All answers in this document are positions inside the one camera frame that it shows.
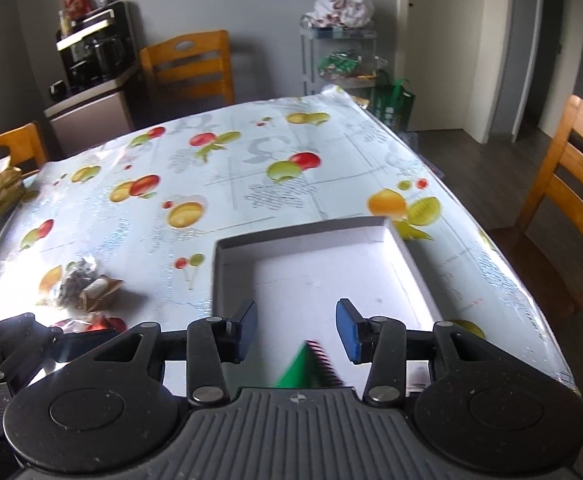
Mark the white door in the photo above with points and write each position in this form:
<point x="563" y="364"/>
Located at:
<point x="446" y="50"/>

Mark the green shopping bag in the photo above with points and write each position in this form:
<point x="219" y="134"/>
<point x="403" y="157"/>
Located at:
<point x="394" y="105"/>

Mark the metal shelf rack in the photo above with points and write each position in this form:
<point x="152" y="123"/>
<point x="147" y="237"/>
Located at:
<point x="306" y="60"/>

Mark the green packets on rack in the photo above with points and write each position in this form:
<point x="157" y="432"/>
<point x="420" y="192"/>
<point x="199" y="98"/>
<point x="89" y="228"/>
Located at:
<point x="341" y="62"/>

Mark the white plastic bag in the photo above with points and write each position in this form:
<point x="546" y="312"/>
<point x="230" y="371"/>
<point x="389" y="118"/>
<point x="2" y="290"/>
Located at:
<point x="341" y="5"/>

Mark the brown snack packet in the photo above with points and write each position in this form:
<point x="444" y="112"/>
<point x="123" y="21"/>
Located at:
<point x="103" y="292"/>

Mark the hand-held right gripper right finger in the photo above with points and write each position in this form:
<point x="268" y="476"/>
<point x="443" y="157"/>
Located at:
<point x="349" y="330"/>

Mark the white cardboard box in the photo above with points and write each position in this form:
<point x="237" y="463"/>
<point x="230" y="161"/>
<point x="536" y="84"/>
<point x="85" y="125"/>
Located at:
<point x="311" y="270"/>

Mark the green snack packet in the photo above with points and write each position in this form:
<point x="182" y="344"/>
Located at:
<point x="296" y="372"/>

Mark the clear packet of dark snacks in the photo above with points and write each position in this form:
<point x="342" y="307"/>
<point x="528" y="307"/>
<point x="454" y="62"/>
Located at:
<point x="73" y="282"/>

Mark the wooden chair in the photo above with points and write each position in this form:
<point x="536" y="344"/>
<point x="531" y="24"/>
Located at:
<point x="26" y="145"/>
<point x="566" y="160"/>
<point x="186" y="47"/>

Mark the fruit-printed tablecloth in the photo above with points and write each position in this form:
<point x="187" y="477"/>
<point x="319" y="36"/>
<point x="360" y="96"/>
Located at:
<point x="271" y="200"/>

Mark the silver cabinet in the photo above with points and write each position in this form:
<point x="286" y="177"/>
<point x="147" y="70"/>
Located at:
<point x="91" y="120"/>

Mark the black coffee machine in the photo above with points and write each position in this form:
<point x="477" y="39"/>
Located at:
<point x="101" y="55"/>

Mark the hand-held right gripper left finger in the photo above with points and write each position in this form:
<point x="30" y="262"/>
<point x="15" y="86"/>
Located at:
<point x="246" y="327"/>

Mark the black cup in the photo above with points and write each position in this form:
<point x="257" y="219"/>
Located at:
<point x="57" y="90"/>

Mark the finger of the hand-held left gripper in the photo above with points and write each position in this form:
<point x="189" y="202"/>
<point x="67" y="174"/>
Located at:
<point x="91" y="344"/>

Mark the red snack packet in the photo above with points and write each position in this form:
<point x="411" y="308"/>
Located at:
<point x="103" y="324"/>

